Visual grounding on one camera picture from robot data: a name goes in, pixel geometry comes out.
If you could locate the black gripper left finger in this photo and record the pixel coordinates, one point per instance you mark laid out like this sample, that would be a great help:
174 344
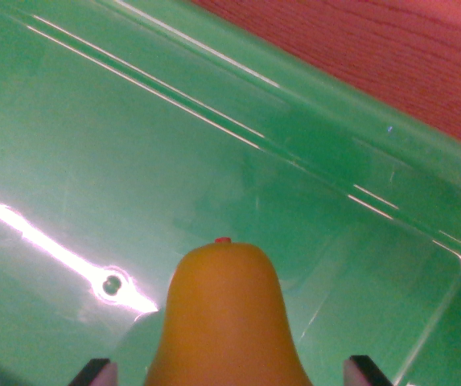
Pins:
95 373

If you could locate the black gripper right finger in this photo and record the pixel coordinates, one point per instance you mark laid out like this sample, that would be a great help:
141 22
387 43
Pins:
365 372

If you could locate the yellow-green toy pear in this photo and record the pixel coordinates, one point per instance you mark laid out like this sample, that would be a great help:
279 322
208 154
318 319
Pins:
226 321

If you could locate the green plastic bin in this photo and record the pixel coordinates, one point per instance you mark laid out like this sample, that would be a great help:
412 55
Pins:
133 161

